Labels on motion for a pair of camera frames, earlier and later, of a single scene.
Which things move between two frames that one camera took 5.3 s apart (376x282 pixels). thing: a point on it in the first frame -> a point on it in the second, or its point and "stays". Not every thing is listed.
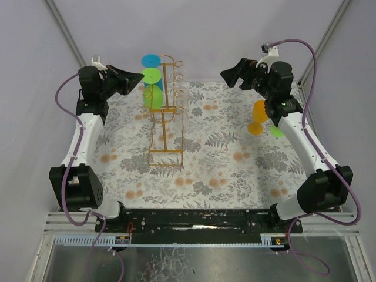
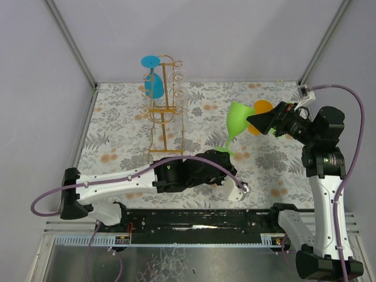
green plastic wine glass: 153,95 -> 237,114
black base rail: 192,226 stays
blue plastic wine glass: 152,61 stays
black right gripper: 244,76 -> 278,120
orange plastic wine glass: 259,116 stays
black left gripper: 116,81 -> 215,165
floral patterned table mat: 196,153 stays
